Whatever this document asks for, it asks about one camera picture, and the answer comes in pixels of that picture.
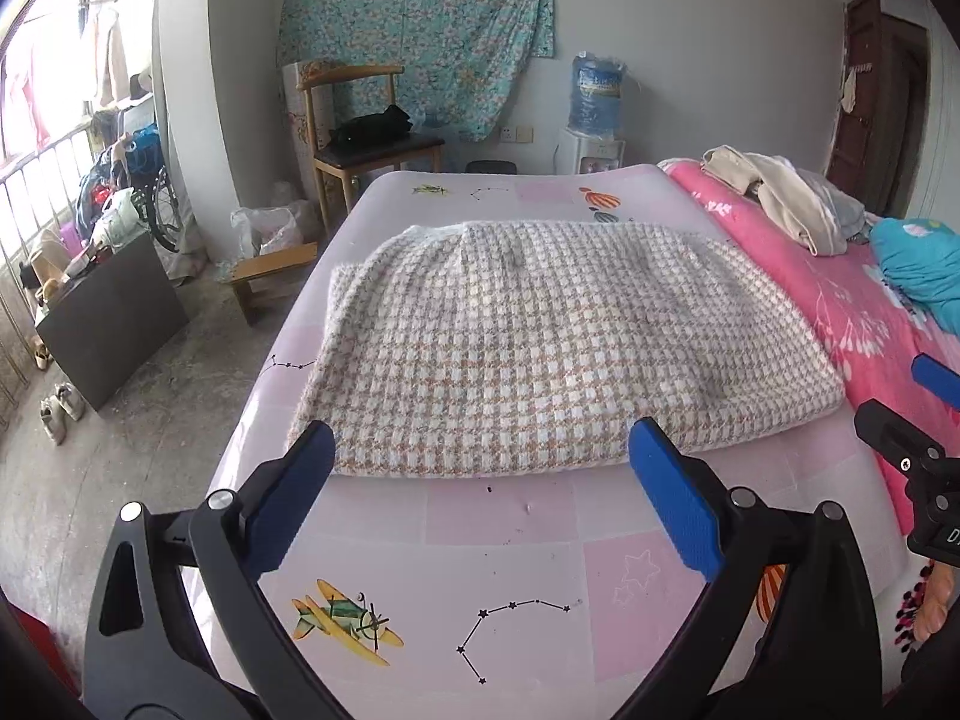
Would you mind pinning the beige houndstooth knit coat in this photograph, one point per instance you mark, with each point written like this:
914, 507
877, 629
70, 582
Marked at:
509, 348

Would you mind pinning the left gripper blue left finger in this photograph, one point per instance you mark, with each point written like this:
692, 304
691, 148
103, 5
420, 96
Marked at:
278, 496

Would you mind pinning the black bag on chair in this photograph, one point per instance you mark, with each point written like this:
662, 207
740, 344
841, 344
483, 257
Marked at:
367, 131

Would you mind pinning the cream clothes pile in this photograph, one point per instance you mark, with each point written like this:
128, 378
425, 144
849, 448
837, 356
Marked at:
807, 207

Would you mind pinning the pair of beige shoes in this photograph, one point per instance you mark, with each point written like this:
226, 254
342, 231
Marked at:
58, 409

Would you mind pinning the blue water bottle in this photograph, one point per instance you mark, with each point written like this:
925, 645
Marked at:
595, 99

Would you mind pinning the person's right hand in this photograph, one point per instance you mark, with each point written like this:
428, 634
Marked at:
933, 612

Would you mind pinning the white plastic bag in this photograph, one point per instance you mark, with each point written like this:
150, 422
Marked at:
269, 229

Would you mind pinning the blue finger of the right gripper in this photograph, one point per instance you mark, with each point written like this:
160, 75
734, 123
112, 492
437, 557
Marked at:
938, 379

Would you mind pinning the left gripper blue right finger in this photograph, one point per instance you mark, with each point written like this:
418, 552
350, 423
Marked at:
679, 489

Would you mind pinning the teal floral hanging cloth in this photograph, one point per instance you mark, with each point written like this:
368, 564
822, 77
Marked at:
461, 58

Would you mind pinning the teal garment on bed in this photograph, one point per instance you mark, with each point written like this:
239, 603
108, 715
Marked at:
921, 259

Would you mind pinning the wooden chair with dark seat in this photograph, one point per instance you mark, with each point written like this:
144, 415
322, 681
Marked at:
345, 168

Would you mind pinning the wheelchair with blue bag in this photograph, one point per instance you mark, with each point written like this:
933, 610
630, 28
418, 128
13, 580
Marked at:
127, 192

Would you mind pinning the dark wooden door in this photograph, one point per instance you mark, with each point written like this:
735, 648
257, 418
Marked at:
883, 108

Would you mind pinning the pink floral bedsheet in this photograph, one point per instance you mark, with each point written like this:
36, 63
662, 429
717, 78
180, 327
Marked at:
870, 334

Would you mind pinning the white water dispenser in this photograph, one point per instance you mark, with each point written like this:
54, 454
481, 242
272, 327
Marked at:
577, 153

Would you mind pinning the small wooden stool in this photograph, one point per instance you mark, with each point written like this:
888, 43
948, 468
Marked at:
267, 266

